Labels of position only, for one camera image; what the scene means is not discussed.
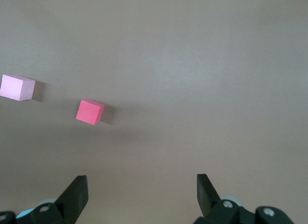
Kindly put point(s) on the light pink foam block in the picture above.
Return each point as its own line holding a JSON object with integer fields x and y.
{"x": 14, "y": 87}

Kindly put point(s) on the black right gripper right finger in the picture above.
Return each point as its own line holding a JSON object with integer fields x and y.
{"x": 207, "y": 197}

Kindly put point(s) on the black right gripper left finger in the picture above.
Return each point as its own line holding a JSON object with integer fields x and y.
{"x": 72, "y": 202}

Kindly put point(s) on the red foam block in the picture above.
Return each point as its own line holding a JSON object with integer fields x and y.
{"x": 87, "y": 112}

